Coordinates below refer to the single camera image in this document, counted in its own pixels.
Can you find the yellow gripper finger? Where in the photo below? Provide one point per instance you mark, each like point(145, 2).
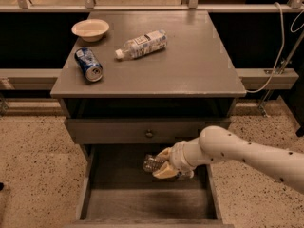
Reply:
point(165, 172)
point(164, 155)

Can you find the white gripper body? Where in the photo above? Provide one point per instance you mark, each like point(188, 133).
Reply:
point(178, 157)

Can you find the clear plastic water bottle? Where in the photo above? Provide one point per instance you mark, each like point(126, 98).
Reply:
point(153, 163)

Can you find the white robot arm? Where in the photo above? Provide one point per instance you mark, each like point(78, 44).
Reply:
point(216, 144)

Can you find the round metal drawer knob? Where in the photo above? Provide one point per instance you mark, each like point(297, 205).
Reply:
point(149, 133)

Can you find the open middle grey drawer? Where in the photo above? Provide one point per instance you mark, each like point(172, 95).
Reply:
point(118, 193)

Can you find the grey wooden drawer cabinet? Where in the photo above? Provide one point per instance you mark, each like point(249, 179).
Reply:
point(193, 77)

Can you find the closed upper grey drawer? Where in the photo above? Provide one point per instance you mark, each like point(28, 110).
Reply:
point(128, 131)

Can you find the white labelled plastic bottle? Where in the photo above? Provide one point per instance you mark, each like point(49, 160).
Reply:
point(142, 45)

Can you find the blue soda can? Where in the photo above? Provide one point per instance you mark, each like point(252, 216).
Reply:
point(88, 63)

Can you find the white paper bowl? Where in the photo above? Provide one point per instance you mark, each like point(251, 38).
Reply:
point(91, 30)

